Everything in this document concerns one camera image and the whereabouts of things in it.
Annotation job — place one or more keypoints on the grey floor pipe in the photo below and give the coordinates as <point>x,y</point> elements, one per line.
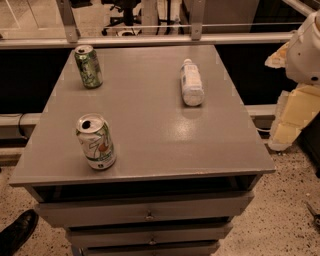
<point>16,126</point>

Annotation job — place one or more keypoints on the clear plastic water bottle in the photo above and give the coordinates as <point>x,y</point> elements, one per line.
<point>191,84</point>

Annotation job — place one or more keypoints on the green soda can far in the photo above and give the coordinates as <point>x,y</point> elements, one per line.
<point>88,66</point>

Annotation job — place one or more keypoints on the middle grey drawer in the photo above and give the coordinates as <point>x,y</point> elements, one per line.
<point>151,235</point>

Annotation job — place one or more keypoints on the grey drawer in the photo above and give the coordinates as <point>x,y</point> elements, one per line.
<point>144,210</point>
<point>151,235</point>
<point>200,248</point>

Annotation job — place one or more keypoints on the bottom grey drawer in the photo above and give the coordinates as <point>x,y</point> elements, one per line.
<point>200,248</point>

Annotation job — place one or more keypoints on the black office chair base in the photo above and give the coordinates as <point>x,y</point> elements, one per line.
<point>125,7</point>

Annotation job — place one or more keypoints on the black shoe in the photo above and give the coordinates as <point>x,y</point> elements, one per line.
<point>17,233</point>

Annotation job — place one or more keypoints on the white green soda can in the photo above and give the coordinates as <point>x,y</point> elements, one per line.
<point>94,137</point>

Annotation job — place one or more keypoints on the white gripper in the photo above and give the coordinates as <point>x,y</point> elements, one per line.
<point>304,60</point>

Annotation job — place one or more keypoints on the grey drawer cabinet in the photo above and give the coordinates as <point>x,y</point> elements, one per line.
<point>163,147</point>

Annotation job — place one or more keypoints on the top grey drawer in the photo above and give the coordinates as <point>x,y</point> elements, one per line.
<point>144,210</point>

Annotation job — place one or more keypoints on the metal bracket post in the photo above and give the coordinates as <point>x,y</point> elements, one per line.
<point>67,17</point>
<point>196,18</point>

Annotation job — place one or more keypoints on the metal window rail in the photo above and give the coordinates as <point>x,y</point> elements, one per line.
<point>146,41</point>

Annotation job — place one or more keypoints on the right metal bracket post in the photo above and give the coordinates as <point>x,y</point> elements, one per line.
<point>196,18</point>

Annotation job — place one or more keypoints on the left metal bracket post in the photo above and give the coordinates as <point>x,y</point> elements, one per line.
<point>67,17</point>

